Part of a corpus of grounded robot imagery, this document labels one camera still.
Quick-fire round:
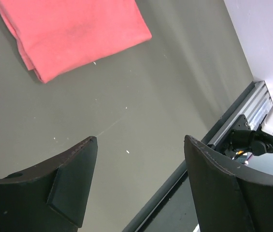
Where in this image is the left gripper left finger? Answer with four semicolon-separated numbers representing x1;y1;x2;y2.
0;136;98;232

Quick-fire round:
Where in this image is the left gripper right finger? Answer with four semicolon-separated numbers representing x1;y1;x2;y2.
184;135;273;232

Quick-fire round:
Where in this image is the salmon pink t shirt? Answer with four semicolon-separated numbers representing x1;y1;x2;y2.
0;0;152;83

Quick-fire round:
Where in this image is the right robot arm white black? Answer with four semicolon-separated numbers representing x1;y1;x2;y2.
222;106;273;160

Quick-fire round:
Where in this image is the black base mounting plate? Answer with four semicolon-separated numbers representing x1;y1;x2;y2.
121;154;273;232

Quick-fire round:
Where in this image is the aluminium front rail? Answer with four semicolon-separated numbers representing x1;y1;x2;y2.
202;81;273;147

